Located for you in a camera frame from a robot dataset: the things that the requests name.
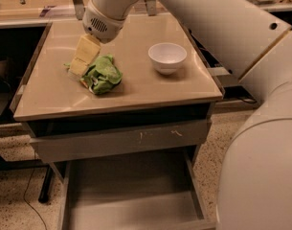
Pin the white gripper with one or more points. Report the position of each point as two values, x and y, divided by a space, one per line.
102 26

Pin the green rice chip bag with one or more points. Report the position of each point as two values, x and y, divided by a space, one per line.
101 76

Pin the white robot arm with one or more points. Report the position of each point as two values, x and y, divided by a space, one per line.
255 186

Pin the grey drawer cabinet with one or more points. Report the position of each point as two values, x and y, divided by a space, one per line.
52 102

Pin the grey top drawer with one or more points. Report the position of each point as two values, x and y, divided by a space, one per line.
120 141

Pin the open grey middle drawer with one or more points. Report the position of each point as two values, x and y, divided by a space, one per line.
154 190

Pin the white bowl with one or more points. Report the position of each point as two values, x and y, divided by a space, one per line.
167 57

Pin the black table leg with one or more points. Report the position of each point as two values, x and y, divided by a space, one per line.
44 193

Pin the grey metal post left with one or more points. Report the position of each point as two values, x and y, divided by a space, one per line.
79 8

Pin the grey metal post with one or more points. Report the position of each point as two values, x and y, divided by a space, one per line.
151 7
79 8

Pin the grey metal post middle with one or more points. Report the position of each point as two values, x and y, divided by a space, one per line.
151 7

